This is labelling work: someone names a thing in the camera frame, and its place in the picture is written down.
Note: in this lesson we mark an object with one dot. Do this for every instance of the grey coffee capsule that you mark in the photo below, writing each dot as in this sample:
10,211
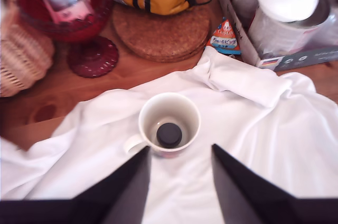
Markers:
169,135

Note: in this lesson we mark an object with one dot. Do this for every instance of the white cloth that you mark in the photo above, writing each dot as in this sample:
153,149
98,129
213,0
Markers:
251,129

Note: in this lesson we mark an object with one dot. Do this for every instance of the dark red picture mug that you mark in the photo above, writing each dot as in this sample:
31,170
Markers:
169,110

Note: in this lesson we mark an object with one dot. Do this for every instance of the round cork trivet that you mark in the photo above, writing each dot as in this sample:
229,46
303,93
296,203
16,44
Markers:
163,59
158,33

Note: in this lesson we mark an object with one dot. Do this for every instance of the red glass goblet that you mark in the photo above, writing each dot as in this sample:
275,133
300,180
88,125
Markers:
92,55

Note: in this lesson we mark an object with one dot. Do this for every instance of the cardboard can tray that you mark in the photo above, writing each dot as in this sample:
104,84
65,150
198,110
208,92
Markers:
248,47

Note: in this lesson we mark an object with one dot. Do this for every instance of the orange blue triangular packet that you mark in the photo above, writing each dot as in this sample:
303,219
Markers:
224,39

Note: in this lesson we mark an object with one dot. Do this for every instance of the shrink-wrapped food can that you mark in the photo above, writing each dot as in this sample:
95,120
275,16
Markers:
290,36

